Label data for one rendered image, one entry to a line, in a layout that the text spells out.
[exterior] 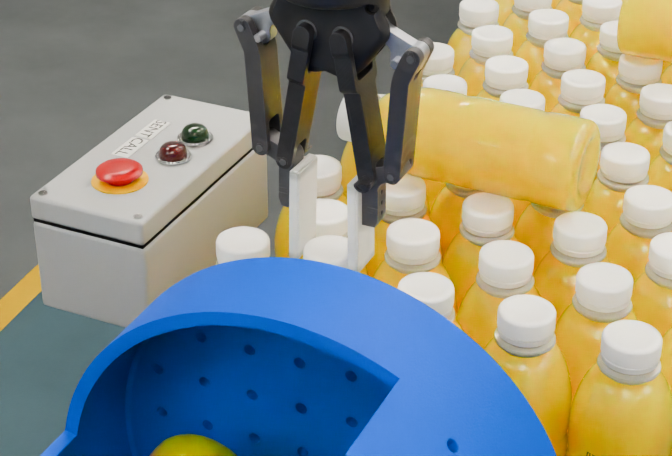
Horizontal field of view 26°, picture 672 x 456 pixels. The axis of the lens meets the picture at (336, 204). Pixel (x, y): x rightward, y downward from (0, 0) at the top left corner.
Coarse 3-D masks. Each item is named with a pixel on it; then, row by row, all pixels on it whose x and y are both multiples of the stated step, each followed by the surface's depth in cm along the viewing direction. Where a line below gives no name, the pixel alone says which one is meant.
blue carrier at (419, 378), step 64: (192, 320) 74; (256, 320) 72; (320, 320) 72; (384, 320) 73; (448, 320) 75; (128, 384) 86; (192, 384) 84; (256, 384) 82; (320, 384) 80; (384, 384) 78; (448, 384) 72; (512, 384) 75; (64, 448) 81; (128, 448) 89; (256, 448) 84; (320, 448) 82; (384, 448) 67; (448, 448) 69; (512, 448) 72
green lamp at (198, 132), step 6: (186, 126) 118; (192, 126) 117; (198, 126) 117; (204, 126) 118; (186, 132) 117; (192, 132) 117; (198, 132) 117; (204, 132) 117; (186, 138) 117; (192, 138) 117; (198, 138) 117; (204, 138) 117
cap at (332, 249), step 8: (312, 240) 102; (320, 240) 102; (328, 240) 102; (336, 240) 102; (344, 240) 102; (304, 248) 102; (312, 248) 102; (320, 248) 102; (328, 248) 102; (336, 248) 102; (344, 248) 102; (304, 256) 101; (312, 256) 101; (320, 256) 101; (328, 256) 101; (336, 256) 101; (344, 256) 101; (336, 264) 100; (344, 264) 100
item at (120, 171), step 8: (112, 160) 112; (120, 160) 112; (128, 160) 112; (96, 168) 112; (104, 168) 111; (112, 168) 111; (120, 168) 111; (128, 168) 111; (136, 168) 111; (96, 176) 111; (104, 176) 110; (112, 176) 110; (120, 176) 110; (128, 176) 110; (136, 176) 111; (112, 184) 111; (120, 184) 111
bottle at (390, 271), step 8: (384, 256) 107; (440, 256) 107; (384, 264) 107; (392, 264) 106; (400, 264) 106; (424, 264) 106; (432, 264) 106; (440, 264) 107; (376, 272) 108; (384, 272) 107; (392, 272) 106; (400, 272) 106; (408, 272) 105; (416, 272) 105; (440, 272) 107; (384, 280) 106; (392, 280) 106; (400, 280) 106; (456, 304) 108; (456, 312) 108
